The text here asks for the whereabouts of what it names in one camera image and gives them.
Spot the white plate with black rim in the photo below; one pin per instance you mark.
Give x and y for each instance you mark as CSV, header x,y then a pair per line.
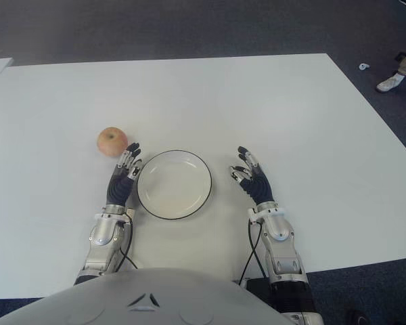
x,y
174,185

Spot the black shoe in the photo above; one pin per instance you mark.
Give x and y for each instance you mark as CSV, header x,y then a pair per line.
x,y
357,318

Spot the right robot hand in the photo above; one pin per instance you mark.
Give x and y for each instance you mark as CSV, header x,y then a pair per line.
x,y
258,186

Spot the grey robot torso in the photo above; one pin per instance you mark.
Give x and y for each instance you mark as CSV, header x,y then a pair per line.
x,y
138,304

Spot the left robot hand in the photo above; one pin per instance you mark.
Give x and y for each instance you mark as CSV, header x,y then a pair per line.
x,y
120,189

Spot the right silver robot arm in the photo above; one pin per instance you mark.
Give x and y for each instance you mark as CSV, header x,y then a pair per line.
x,y
281,233

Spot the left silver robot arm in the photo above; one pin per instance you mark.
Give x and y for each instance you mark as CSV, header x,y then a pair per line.
x,y
103,233

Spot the white sneaker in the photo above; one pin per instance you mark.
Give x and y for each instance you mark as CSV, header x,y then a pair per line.
x,y
389,83

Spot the red-yellow apple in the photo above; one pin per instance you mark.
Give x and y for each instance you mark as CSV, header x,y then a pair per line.
x,y
112,141

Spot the black robot waist block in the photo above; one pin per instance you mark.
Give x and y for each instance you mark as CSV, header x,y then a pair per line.
x,y
257,285

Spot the small white floor object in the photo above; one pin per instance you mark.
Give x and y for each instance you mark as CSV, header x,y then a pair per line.
x,y
364,66

